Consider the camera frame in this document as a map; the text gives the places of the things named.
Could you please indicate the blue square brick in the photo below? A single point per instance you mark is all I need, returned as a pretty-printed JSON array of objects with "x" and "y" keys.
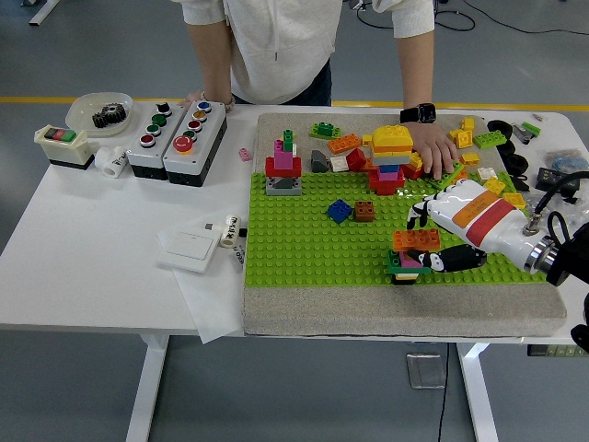
[{"x": 340, "y": 212}]

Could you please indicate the pink square brick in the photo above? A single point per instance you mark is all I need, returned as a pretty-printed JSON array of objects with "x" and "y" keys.
[{"x": 408, "y": 261}]

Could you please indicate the white square brick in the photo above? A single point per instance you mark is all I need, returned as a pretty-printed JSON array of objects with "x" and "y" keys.
[
  {"x": 339, "y": 163},
  {"x": 486, "y": 173}
]

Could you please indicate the black display module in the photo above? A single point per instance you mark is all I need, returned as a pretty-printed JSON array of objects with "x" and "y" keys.
[{"x": 550, "y": 177}]

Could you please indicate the pink tall brick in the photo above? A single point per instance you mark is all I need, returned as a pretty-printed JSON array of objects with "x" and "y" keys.
[{"x": 281, "y": 159}]

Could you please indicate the clear plastic bag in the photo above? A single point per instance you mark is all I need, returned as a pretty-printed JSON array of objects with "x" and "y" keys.
[{"x": 536, "y": 200}]

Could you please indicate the yellow and white flat brick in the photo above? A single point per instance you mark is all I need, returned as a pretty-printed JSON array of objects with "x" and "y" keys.
[{"x": 405, "y": 276}]

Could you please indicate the white table leg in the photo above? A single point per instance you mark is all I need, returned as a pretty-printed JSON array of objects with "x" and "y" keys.
[
  {"x": 478, "y": 396},
  {"x": 147, "y": 391}
]

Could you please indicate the pink flat brick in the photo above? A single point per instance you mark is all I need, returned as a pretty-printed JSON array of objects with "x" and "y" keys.
[{"x": 388, "y": 177}]

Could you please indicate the person's right hand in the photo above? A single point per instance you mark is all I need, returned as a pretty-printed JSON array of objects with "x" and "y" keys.
[{"x": 216, "y": 97}]

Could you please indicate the person's left hand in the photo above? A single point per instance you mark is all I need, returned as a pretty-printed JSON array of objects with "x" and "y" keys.
[{"x": 437, "y": 147}]

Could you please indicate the grey furniture foot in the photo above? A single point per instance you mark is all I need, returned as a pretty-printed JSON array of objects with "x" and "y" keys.
[{"x": 43, "y": 11}]

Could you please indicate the red brick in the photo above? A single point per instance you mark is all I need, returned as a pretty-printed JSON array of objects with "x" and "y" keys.
[
  {"x": 356, "y": 160},
  {"x": 272, "y": 166},
  {"x": 385, "y": 188},
  {"x": 414, "y": 172}
]

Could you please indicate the small pink brick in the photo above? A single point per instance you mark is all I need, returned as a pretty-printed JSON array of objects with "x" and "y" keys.
[{"x": 245, "y": 154}]

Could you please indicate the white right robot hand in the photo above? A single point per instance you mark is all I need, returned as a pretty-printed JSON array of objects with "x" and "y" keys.
[{"x": 483, "y": 212}]

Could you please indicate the person's right forearm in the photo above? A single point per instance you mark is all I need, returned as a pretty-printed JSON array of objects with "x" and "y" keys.
[{"x": 211, "y": 60}]

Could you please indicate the plastic bag with blue part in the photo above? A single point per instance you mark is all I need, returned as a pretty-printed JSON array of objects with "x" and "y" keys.
[{"x": 566, "y": 159}]

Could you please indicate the cream switch box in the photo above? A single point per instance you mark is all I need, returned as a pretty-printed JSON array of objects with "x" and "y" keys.
[{"x": 64, "y": 147}]

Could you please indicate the grey and green small tool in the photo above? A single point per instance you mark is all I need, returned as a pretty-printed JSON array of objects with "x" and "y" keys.
[{"x": 524, "y": 132}]

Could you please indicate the person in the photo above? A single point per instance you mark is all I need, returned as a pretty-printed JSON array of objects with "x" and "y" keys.
[{"x": 276, "y": 46}]

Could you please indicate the yellow domed brick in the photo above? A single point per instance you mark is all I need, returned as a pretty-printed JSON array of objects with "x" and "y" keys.
[{"x": 391, "y": 136}]

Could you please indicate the lime green long brick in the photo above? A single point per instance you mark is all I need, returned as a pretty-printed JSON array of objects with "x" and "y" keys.
[{"x": 453, "y": 172}]

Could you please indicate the grey five-button box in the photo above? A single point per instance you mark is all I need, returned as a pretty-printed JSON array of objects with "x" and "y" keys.
[{"x": 193, "y": 161}]

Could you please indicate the blue flat brick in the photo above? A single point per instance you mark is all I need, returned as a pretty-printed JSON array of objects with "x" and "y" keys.
[{"x": 389, "y": 170}]

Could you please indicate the orange long brick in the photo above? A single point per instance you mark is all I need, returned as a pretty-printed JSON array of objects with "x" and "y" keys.
[
  {"x": 345, "y": 143},
  {"x": 416, "y": 239}
]

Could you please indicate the black toy tyre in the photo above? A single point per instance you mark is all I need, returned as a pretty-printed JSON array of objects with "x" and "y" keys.
[
  {"x": 507, "y": 147},
  {"x": 499, "y": 128},
  {"x": 519, "y": 164}
]

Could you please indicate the dark grey slope brick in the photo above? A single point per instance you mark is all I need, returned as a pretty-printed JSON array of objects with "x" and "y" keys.
[{"x": 319, "y": 162}]

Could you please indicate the white paper sheet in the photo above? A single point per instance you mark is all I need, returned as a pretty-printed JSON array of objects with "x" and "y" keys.
[{"x": 211, "y": 304}]

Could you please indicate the table control panel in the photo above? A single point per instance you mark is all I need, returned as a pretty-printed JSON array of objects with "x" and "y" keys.
[{"x": 557, "y": 351}]

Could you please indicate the grey flat brick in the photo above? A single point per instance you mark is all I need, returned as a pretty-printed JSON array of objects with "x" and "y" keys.
[{"x": 391, "y": 160}]

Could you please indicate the black wristwatch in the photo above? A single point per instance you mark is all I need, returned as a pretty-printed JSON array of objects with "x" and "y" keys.
[{"x": 419, "y": 113}]

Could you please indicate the dark green brick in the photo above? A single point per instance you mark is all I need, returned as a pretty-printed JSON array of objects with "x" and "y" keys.
[{"x": 392, "y": 263}]

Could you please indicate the grey four-button box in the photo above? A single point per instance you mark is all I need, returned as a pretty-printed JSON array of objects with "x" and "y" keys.
[{"x": 147, "y": 156}]

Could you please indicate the white plastic bowl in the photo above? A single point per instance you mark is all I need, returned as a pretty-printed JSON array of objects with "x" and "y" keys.
[{"x": 78, "y": 115}]

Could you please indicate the small yellow brick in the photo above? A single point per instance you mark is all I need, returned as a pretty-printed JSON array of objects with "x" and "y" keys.
[{"x": 468, "y": 123}]

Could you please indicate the small green brick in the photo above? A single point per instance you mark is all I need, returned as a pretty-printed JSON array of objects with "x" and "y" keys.
[{"x": 289, "y": 140}]

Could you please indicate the white labelled tube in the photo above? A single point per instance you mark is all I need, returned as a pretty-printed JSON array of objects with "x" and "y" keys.
[{"x": 230, "y": 232}]

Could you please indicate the green studded baseplate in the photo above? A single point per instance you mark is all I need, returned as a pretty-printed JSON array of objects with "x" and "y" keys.
[{"x": 299, "y": 253}]

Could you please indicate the metal floor plate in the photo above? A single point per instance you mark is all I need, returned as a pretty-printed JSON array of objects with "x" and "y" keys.
[{"x": 425, "y": 370}]

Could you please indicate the black metal gear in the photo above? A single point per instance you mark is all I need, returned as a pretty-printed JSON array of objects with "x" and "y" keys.
[{"x": 109, "y": 116}]

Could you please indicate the black brick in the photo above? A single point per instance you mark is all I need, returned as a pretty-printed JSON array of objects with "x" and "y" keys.
[{"x": 405, "y": 282}]

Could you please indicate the grey-brown mat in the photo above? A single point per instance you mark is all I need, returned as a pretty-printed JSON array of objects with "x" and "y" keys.
[{"x": 322, "y": 308}]

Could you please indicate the white pipe fitting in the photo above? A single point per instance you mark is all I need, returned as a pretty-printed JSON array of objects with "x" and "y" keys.
[{"x": 112, "y": 161}]

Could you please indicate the brown square brick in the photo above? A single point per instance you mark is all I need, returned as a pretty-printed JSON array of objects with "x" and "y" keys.
[{"x": 366, "y": 212}]

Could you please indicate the orange flat brick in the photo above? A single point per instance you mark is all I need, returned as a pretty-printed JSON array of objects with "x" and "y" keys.
[{"x": 391, "y": 150}]

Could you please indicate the white wall switch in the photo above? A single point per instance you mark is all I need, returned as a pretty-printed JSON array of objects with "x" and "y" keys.
[{"x": 188, "y": 246}]

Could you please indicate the grey arch brick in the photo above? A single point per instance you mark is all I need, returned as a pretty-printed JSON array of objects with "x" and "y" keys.
[{"x": 271, "y": 188}]

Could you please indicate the person's left forearm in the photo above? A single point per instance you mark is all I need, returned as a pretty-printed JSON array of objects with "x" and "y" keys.
[{"x": 416, "y": 69}]

